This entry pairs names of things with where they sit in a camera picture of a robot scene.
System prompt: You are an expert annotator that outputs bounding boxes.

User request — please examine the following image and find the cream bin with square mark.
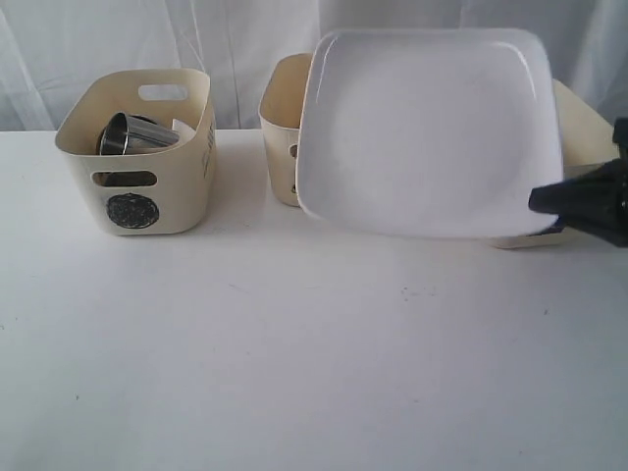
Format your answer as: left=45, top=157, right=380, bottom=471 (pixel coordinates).
left=489, top=79, right=619, bottom=250

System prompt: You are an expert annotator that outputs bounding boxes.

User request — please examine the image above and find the cream bin with circle mark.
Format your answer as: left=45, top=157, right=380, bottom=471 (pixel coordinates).
left=55, top=69, right=217, bottom=236

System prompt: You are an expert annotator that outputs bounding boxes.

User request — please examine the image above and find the steel mug with loop handle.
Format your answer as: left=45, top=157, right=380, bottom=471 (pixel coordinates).
left=96, top=112, right=180, bottom=156

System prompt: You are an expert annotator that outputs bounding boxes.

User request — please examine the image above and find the cream bin with triangle mark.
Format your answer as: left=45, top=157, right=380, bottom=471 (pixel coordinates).
left=258, top=53, right=312, bottom=207

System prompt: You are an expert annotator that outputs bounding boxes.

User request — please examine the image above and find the large white square plate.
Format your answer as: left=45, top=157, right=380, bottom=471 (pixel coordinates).
left=295, top=28, right=563, bottom=239

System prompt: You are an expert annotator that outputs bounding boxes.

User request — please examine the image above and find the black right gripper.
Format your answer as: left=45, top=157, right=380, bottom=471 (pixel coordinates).
left=528, top=117, right=628, bottom=248

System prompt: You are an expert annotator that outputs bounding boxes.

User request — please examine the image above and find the steel cup with wire handle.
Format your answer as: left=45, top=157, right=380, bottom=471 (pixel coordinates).
left=92, top=171, right=157, bottom=187

